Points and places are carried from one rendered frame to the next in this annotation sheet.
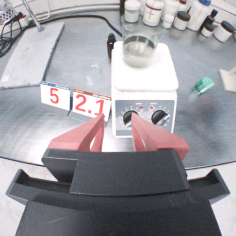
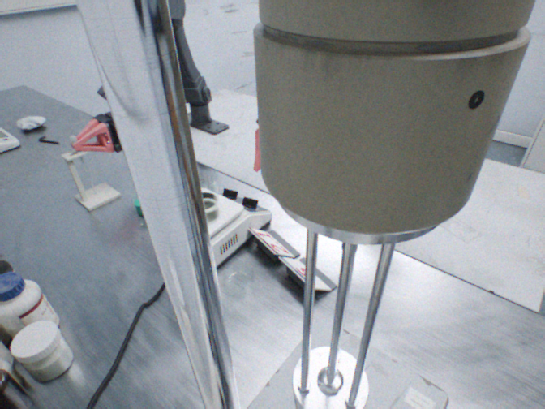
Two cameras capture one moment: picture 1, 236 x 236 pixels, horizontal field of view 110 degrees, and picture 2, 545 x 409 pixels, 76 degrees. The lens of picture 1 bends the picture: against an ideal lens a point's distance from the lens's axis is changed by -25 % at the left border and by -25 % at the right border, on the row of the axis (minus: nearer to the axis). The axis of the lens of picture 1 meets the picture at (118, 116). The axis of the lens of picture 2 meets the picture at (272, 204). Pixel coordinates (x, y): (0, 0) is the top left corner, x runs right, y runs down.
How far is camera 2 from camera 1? 0.65 m
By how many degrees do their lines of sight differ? 65
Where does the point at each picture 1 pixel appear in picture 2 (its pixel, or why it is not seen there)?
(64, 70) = (272, 316)
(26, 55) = not seen: outside the picture
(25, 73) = not seen: hidden behind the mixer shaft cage
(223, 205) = (234, 148)
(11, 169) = (418, 249)
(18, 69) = (372, 397)
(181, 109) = not seen: hidden behind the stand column
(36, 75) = (325, 337)
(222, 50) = (21, 224)
